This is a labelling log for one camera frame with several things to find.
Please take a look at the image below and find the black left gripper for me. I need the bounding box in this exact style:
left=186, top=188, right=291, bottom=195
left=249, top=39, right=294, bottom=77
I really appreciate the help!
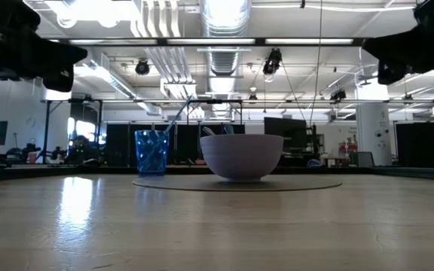
left=0, top=0, right=89, bottom=93

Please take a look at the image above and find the light blue drinking straw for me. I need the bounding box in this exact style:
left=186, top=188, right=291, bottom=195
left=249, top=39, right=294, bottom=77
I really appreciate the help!
left=163, top=94, right=195, bottom=135

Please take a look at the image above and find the lavender bowl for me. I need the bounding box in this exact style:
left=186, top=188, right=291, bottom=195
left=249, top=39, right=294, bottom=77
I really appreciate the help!
left=200, top=133, right=285, bottom=183

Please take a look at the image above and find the black ceiling spotlight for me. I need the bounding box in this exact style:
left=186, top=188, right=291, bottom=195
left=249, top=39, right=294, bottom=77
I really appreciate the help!
left=134, top=58, right=151, bottom=77

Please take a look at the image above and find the white round pillar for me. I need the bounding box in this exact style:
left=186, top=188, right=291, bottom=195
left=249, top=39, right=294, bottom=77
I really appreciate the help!
left=355, top=102, right=393, bottom=167

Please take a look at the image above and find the black overhead crossbar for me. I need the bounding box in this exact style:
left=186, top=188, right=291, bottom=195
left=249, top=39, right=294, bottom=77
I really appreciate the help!
left=47, top=36, right=369, bottom=48

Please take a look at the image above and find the dark computer monitor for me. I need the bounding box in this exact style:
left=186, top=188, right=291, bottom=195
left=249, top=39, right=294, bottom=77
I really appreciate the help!
left=263, top=116, right=309, bottom=154

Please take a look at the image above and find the round tan placemat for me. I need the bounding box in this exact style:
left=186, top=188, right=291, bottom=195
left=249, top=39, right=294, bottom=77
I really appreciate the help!
left=132, top=174, right=343, bottom=193

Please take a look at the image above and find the black aluminium table frame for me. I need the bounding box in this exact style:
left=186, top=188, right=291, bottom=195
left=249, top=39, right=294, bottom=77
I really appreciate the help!
left=0, top=164, right=434, bottom=184

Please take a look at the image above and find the black overhead camera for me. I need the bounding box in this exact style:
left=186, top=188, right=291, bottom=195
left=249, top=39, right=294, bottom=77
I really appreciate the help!
left=262, top=47, right=283, bottom=76

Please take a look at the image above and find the silver ventilation duct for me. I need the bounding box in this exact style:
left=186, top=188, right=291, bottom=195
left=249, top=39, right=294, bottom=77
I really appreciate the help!
left=199, top=0, right=252, bottom=118

